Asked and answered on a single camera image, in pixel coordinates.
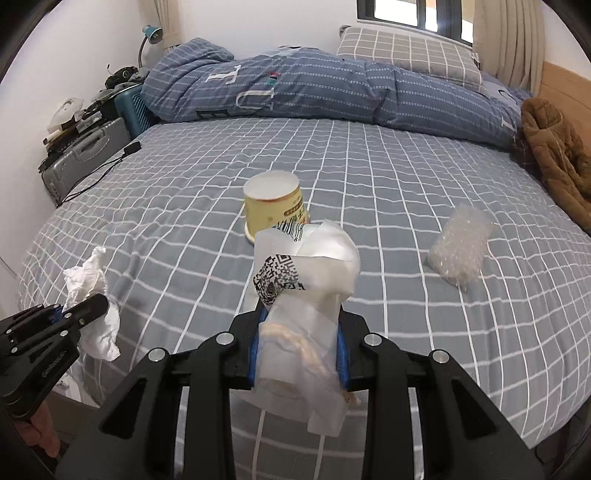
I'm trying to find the grey suitcase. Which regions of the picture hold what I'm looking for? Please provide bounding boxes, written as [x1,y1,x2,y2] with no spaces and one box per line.
[41,117,133,207]

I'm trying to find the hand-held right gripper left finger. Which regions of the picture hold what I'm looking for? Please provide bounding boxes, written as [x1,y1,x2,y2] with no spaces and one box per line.
[55,309,269,480]

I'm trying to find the beige curtain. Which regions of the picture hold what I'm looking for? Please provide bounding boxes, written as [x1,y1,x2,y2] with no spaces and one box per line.
[472,0,549,92]

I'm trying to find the white paper wrapper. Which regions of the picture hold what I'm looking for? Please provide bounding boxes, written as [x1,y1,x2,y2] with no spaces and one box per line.
[252,219,362,438]

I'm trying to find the black charger cable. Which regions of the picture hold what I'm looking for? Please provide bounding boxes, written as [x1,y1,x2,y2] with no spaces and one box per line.
[59,141,142,207]

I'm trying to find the teal desk lamp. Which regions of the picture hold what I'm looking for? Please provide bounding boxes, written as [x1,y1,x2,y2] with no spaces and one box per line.
[137,25,165,71]

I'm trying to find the teal suitcase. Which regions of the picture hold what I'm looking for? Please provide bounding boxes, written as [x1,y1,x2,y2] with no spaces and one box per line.
[114,82,158,140]

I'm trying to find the clear bubble wrap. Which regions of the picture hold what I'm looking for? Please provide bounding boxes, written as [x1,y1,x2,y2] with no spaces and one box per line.
[428,203,496,290]

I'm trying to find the yellow paper cup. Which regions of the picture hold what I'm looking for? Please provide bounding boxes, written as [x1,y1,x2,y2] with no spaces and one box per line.
[243,170,310,245]

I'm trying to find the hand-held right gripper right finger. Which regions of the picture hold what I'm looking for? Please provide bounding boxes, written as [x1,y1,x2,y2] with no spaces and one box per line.
[335,307,539,480]

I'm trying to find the dark framed window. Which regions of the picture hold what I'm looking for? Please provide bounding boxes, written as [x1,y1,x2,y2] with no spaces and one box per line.
[356,0,476,48]

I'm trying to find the grey checked bed sheet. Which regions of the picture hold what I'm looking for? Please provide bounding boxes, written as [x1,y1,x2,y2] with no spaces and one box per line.
[16,114,591,480]

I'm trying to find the grey checked pillow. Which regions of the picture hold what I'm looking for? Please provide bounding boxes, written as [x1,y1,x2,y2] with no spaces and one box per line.
[335,26,485,94]

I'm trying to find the wooden headboard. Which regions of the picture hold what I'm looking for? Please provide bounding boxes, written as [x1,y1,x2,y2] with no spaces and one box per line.
[537,60,591,109]

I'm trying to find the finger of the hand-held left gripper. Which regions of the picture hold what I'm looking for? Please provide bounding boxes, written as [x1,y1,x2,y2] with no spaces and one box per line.
[0,303,65,342]
[60,293,110,330]

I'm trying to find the white cap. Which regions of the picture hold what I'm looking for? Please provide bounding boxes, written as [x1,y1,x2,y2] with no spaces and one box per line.
[48,97,85,131]

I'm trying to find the black headphones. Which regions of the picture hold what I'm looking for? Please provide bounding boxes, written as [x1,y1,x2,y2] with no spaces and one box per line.
[104,66,140,89]

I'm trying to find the person's left hand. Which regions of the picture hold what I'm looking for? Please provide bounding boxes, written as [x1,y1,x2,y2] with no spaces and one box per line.
[16,405,62,459]

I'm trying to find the brown quilted jacket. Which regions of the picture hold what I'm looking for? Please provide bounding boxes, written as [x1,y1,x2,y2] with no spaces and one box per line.
[509,97,591,214]

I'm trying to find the blue striped duvet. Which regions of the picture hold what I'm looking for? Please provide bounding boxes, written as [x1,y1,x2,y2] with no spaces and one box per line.
[140,38,536,149]

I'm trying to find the white tissue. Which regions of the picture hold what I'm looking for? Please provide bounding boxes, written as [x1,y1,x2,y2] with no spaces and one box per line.
[62,246,122,362]

